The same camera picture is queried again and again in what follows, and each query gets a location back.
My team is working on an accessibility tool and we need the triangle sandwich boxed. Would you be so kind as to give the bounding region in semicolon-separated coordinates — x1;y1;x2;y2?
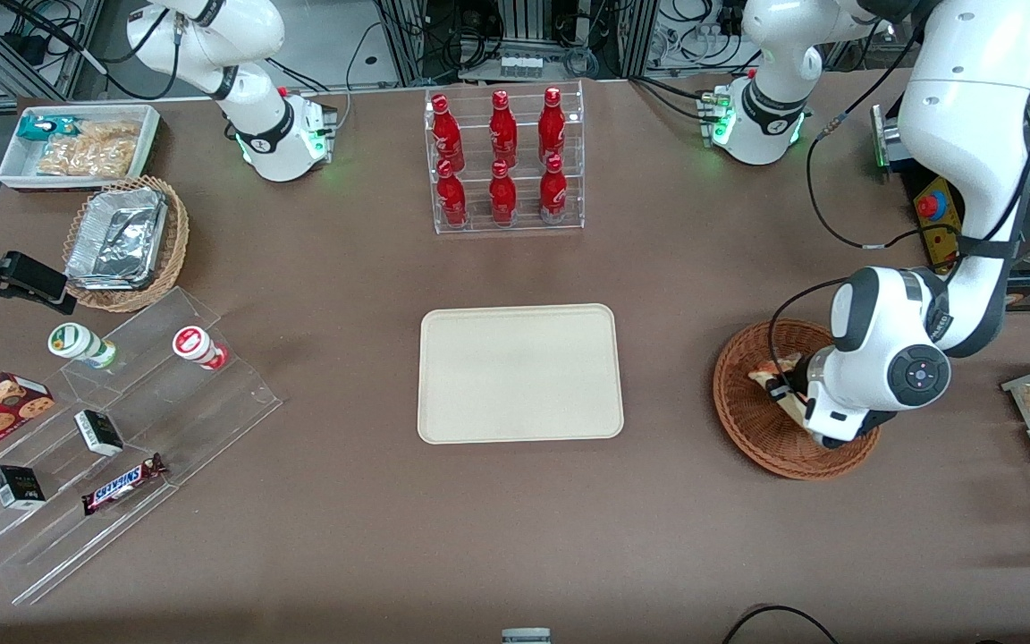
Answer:
747;355;809;423

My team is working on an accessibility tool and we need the brown round wicker basket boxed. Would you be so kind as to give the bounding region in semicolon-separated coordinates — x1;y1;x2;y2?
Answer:
713;318;884;481

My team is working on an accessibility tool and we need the light wicker basket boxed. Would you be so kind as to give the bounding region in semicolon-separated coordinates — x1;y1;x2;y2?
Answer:
62;174;190;313

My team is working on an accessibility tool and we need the beige rectangular serving tray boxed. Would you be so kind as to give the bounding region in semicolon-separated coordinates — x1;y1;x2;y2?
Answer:
417;303;625;445

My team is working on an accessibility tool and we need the green lid yogurt cup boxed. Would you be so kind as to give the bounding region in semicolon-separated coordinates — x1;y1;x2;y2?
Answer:
47;322;118;370

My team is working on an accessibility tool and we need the white rectangular plastic bin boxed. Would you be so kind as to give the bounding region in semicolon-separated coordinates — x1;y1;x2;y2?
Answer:
0;104;162;192

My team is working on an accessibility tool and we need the teal snack packet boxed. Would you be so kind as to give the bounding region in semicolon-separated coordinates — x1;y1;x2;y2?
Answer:
17;115;80;142

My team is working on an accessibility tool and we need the small black carton box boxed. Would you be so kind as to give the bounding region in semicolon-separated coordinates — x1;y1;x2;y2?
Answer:
74;409;125;457
0;464;47;511

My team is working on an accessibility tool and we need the red lid yogurt cup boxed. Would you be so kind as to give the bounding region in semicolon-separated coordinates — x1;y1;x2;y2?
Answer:
172;326;230;371

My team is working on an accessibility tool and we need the clear acrylic stepped display stand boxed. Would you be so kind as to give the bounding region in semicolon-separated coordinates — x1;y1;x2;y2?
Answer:
0;286;284;606

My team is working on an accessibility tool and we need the yellow emergency stop box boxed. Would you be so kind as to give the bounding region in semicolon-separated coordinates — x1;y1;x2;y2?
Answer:
913;174;965;269

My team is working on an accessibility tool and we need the Snickers chocolate bar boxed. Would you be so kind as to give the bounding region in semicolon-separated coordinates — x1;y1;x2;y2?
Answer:
81;453;167;516

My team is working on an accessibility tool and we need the black metal appliance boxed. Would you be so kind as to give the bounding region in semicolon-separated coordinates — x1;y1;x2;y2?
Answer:
871;103;920;175

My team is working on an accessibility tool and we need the red soda bottle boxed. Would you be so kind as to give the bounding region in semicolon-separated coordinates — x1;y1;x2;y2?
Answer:
431;94;466;171
539;154;569;224
490;89;519;169
436;159;469;227
489;159;518;226
538;86;567;166

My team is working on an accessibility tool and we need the clear acrylic bottle rack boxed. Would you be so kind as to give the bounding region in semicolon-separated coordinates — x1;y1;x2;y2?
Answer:
424;80;586;235

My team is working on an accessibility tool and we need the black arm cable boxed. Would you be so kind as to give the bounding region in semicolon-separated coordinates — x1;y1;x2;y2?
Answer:
805;27;963;251

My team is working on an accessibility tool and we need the black table cable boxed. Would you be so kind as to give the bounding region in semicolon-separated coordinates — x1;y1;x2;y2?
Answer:
721;606;840;644

